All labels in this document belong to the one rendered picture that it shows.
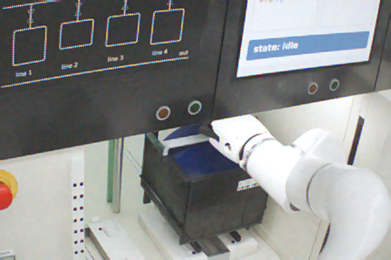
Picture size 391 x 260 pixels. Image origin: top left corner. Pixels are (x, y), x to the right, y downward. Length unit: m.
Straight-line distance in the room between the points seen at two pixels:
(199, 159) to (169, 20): 0.63
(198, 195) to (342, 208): 0.55
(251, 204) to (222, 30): 0.62
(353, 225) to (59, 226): 0.43
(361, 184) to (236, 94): 0.26
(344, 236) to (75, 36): 0.43
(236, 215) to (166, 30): 0.68
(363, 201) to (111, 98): 0.36
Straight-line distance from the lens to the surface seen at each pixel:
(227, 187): 1.40
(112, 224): 1.57
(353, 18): 1.09
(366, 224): 0.85
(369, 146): 1.26
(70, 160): 0.93
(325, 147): 1.13
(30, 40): 0.81
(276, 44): 1.00
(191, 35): 0.91
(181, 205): 1.39
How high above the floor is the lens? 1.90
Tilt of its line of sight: 31 degrees down
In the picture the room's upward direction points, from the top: 8 degrees clockwise
